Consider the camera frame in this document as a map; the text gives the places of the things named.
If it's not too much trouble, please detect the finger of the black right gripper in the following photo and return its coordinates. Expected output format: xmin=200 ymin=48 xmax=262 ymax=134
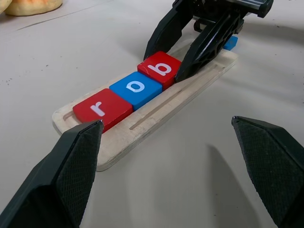
xmin=174 ymin=11 xmax=246 ymax=83
xmin=143 ymin=2 xmax=195 ymax=61

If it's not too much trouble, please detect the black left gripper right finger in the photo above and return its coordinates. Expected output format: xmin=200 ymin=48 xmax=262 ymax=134
xmin=231 ymin=115 xmax=304 ymax=228

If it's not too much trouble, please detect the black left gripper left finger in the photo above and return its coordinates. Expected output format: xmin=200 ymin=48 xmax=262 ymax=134
xmin=0 ymin=119 xmax=105 ymax=228

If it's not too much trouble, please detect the row of letter blocks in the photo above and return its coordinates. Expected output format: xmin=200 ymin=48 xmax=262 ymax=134
xmin=52 ymin=39 xmax=238 ymax=172

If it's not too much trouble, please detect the blue letter o block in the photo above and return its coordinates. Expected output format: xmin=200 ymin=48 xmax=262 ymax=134
xmin=109 ymin=71 xmax=163 ymax=111

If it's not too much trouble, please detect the blue letter t block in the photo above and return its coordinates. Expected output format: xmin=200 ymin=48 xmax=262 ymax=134
xmin=222 ymin=36 xmax=238 ymax=51

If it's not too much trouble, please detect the red letter r block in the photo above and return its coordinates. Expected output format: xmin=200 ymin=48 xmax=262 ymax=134
xmin=72 ymin=88 xmax=133 ymax=133

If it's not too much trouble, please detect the red letter b block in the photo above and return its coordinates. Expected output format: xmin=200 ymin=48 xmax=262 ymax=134
xmin=137 ymin=51 xmax=182 ymax=90

